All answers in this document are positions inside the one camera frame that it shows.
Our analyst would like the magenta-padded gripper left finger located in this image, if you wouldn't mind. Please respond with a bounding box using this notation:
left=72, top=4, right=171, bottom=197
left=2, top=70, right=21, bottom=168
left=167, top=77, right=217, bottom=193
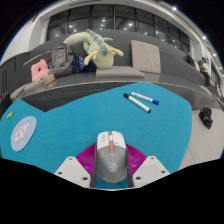
left=54, top=143, right=98, bottom=188

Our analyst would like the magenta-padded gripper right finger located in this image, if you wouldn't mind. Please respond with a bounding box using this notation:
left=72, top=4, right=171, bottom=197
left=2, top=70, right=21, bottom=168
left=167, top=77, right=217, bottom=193
left=125, top=143, right=171, bottom=188

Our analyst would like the grey and white computer mouse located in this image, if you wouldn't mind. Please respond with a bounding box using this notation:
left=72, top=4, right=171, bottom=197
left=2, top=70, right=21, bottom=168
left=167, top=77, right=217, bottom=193
left=94, top=130, right=129, bottom=184

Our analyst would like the round light blue mouse pad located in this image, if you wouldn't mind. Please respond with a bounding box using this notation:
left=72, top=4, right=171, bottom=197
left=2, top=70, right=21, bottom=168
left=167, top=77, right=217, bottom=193
left=10, top=115, right=38, bottom=153

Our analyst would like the white marker with black cap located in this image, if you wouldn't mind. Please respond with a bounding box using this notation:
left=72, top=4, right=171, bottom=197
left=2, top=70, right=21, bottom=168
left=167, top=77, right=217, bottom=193
left=123, top=92, right=152, bottom=114

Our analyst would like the white marker with blue cap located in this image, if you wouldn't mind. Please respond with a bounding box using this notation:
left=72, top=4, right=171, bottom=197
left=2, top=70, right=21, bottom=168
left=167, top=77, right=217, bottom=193
left=129, top=91, right=160, bottom=106

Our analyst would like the black bag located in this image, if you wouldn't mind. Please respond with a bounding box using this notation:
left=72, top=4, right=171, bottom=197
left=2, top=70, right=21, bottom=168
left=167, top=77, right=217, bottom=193
left=198, top=106, right=214, bottom=130

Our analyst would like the tan round woven pouch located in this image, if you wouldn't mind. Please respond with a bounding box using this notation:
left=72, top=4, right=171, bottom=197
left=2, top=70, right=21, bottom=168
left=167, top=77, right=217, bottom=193
left=42, top=73, right=56, bottom=85

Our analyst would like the flat grey seat cushion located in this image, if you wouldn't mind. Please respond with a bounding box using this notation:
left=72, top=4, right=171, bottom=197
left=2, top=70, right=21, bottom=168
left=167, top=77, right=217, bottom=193
left=9, top=82, right=34, bottom=102
left=95, top=65, right=146, bottom=80

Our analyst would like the pink plush cushion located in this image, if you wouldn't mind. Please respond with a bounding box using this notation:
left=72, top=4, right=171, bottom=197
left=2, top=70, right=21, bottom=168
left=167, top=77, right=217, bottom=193
left=30, top=58, right=50, bottom=82

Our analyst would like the navy star-print cloth bag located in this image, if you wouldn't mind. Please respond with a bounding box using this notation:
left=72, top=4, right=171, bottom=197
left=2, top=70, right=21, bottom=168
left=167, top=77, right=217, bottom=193
left=71, top=54, right=98, bottom=74

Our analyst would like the grey backpack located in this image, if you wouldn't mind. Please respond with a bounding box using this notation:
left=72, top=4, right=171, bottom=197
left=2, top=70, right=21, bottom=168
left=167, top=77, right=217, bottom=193
left=49, top=43, right=75, bottom=78

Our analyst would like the person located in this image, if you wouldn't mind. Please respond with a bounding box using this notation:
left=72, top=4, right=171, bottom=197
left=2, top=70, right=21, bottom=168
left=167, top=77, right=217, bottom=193
left=185, top=52, right=197, bottom=68
left=199, top=56, right=213, bottom=88

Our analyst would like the upright grey seat cushion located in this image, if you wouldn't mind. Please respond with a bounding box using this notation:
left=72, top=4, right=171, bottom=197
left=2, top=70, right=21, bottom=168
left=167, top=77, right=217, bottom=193
left=129, top=39, right=162, bottom=74

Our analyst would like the green dragon plush toy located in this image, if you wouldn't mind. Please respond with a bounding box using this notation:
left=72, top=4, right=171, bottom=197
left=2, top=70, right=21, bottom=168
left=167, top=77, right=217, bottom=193
left=63, top=28, right=124, bottom=70

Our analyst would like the large dark window wall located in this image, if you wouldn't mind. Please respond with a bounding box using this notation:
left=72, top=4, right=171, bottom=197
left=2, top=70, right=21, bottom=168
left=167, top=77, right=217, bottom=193
left=45, top=4, right=191, bottom=54

